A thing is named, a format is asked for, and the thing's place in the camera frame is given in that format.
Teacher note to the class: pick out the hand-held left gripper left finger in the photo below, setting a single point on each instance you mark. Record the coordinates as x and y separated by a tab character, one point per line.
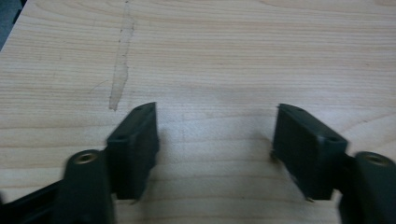
134	149

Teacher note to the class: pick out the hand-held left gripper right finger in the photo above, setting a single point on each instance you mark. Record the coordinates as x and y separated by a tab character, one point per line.
306	152

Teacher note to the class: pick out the clear tape strip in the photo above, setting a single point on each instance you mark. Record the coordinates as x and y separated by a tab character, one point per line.
123	59

